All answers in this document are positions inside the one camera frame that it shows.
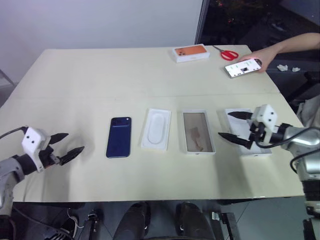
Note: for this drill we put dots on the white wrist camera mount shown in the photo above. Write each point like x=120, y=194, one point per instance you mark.
x=32, y=140
x=266, y=115

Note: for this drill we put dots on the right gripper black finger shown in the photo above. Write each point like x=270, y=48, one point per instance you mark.
x=240, y=115
x=235, y=139

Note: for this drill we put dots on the orange-print white phone box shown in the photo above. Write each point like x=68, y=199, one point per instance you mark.
x=191, y=53

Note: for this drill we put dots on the dark rounded shape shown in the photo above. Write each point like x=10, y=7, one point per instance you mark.
x=191, y=220
x=133, y=220

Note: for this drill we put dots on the white moulded box insert tray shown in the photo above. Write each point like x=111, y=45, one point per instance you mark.
x=155, y=130

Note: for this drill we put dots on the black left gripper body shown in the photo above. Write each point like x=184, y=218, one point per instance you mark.
x=50, y=158

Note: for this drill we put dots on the grey window frame post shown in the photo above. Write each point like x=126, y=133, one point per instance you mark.
x=200, y=22

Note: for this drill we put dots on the black metal frame bracket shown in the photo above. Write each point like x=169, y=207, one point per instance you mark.
x=227, y=225

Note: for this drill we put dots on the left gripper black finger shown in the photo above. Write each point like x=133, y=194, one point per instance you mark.
x=58, y=138
x=72, y=154

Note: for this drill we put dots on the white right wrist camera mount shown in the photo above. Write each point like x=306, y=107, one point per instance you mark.
x=266, y=115

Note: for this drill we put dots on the person's bare forearm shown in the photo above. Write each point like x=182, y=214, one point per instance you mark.
x=300, y=41

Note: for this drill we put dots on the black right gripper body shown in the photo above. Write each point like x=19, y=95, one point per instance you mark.
x=257, y=133

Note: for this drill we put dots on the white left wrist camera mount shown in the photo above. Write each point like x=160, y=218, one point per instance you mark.
x=32, y=140

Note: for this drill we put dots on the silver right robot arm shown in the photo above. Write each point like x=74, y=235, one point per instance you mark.
x=311, y=165

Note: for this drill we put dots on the beige cloth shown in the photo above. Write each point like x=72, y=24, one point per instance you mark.
x=310, y=112

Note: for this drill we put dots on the white box lid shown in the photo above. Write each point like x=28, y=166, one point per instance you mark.
x=237, y=126

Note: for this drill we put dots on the person's bare hand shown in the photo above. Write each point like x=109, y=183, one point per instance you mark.
x=265, y=56

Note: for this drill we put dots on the grey metal frame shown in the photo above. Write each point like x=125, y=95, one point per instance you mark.
x=5, y=82

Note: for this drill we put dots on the crumpled white paper scrap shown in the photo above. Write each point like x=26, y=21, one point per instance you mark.
x=282, y=67
x=296, y=69

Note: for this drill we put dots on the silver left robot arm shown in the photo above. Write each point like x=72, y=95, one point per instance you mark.
x=10, y=170

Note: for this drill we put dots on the smartphone with lit white screen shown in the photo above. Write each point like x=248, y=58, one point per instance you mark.
x=240, y=68

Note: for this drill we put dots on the dark blue smartphone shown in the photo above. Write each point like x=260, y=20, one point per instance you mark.
x=118, y=137

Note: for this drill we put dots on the white box bottom tray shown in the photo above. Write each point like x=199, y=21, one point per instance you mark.
x=197, y=132

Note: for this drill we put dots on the black clamp under table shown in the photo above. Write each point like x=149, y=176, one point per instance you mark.
x=93, y=222

